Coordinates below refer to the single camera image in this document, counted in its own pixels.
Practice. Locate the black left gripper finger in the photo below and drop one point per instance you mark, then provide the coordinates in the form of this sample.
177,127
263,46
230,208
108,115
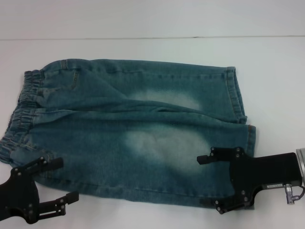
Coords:
71,197
57,163

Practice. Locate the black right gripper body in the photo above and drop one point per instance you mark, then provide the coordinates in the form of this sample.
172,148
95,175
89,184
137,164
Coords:
262,169

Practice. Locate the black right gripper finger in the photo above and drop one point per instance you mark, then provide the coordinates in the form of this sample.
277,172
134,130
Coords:
221,153
228,207

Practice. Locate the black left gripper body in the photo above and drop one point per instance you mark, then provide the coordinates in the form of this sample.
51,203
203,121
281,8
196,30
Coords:
19,195

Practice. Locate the blue denim shorts with print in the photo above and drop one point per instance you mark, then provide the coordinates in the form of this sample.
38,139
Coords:
133,133

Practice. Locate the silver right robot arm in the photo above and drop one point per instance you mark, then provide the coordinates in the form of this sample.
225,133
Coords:
301,162

